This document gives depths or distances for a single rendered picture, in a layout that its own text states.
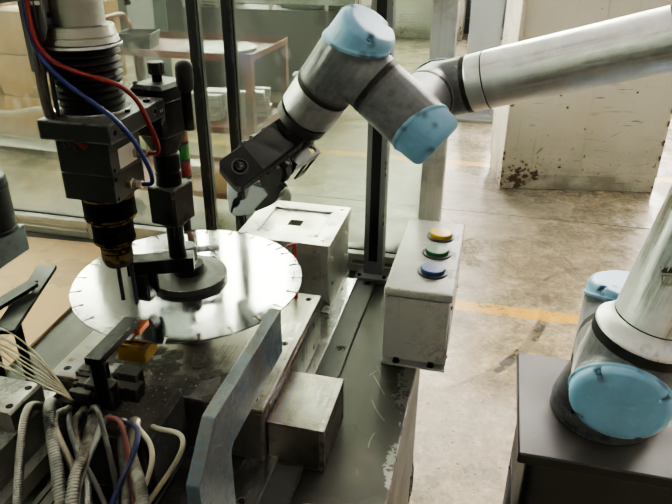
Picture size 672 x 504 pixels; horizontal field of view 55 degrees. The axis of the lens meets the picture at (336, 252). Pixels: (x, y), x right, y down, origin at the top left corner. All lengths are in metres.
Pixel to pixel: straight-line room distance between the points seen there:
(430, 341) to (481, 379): 1.28
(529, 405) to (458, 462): 0.98
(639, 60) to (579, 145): 3.20
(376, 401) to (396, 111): 0.48
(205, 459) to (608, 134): 3.63
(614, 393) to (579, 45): 0.41
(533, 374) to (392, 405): 0.25
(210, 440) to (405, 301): 0.50
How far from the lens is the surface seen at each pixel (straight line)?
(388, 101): 0.77
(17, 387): 0.94
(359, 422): 1.01
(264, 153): 0.85
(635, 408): 0.85
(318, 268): 1.19
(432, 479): 1.98
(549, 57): 0.86
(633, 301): 0.81
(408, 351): 1.10
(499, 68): 0.87
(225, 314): 0.88
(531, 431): 1.04
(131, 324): 0.83
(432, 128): 0.77
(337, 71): 0.78
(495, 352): 2.50
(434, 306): 1.05
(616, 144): 4.10
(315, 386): 0.96
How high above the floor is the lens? 1.42
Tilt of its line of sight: 27 degrees down
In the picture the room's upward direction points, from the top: straight up
